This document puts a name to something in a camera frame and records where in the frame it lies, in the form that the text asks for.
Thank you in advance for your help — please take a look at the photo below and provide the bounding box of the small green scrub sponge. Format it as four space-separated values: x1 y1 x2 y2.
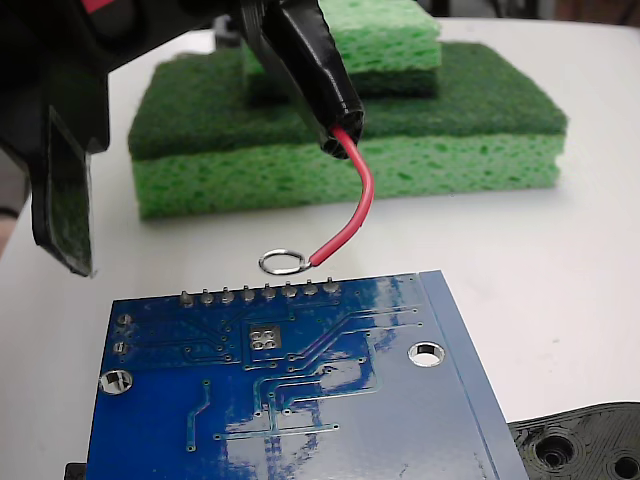
241 0 444 105

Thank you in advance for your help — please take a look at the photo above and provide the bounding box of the black plastic part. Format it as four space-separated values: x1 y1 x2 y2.
63 401 640 480

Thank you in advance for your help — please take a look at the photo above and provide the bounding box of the small dark grey object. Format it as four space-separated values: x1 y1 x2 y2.
214 14 244 49

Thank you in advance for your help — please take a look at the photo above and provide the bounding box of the blue circuit board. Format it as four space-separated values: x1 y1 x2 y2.
84 269 531 480

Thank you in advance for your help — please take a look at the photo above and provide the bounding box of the large green scrub sponge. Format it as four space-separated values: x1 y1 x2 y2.
126 42 570 221

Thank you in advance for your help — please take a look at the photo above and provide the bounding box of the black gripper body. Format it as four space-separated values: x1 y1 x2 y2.
0 0 242 151

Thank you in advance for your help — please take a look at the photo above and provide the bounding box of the red wire with metal loop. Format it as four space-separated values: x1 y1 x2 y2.
258 124 376 277

